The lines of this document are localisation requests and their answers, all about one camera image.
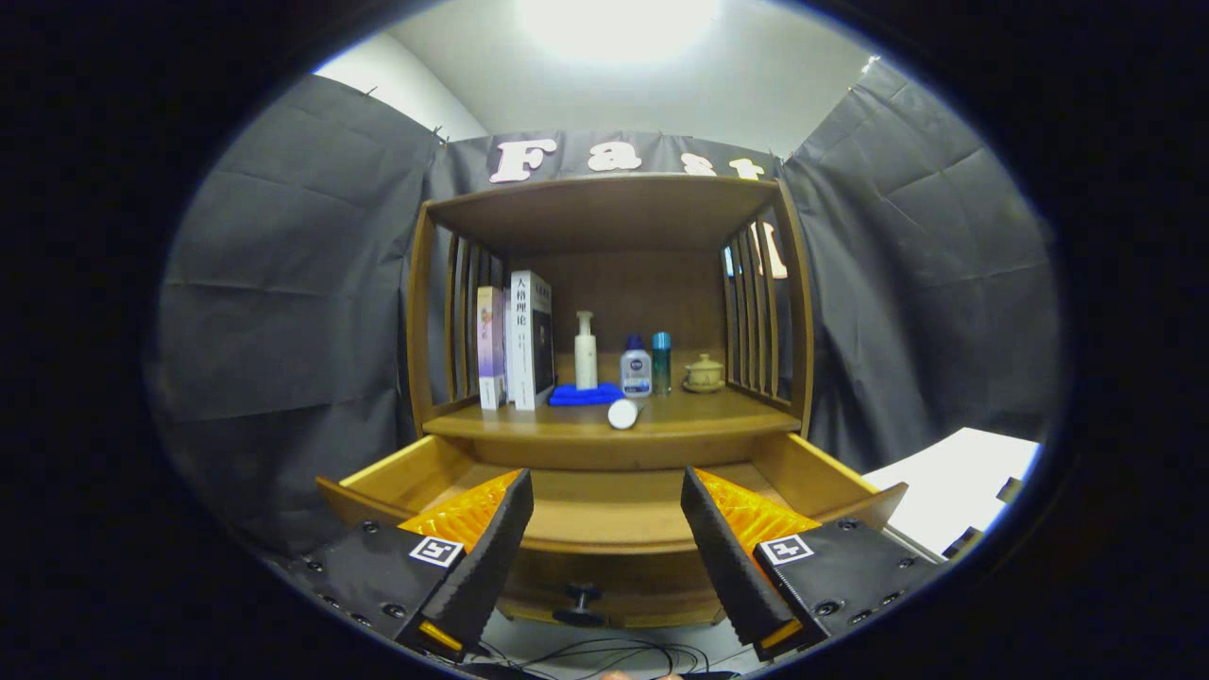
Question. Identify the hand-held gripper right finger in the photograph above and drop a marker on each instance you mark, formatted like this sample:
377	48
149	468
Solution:
732	567

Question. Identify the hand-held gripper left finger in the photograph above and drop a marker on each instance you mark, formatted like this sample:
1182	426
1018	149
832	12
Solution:
491	557

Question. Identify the brown wooden drawer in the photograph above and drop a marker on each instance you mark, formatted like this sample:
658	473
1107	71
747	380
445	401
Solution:
604	515

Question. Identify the white green cleanser tube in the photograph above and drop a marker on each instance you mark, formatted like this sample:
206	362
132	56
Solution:
622	414

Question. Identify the wooden countertop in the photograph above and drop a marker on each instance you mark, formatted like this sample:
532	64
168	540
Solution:
699	411

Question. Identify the brown wooden cabinet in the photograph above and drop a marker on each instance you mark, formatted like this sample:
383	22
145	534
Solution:
633	293

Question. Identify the blue folded cloth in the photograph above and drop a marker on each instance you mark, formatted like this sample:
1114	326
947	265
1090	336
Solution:
576	397

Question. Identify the yellow lidded teacup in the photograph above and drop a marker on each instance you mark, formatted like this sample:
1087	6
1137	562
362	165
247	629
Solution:
704	373

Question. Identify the purple book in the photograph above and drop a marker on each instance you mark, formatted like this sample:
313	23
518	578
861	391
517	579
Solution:
489	349

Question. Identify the white thick book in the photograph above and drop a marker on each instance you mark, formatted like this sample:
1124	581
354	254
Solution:
519	349

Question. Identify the teal slim bottle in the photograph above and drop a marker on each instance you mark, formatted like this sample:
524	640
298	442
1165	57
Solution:
661	364

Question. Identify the white pump bottle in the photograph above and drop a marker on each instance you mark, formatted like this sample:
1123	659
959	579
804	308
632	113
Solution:
586	364

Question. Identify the white bottle with blue cap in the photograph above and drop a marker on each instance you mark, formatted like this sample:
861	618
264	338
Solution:
636	373

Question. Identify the white flat board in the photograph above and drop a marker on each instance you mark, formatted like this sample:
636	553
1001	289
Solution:
954	482

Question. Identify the small black object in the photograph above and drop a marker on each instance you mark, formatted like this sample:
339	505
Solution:
1011	489

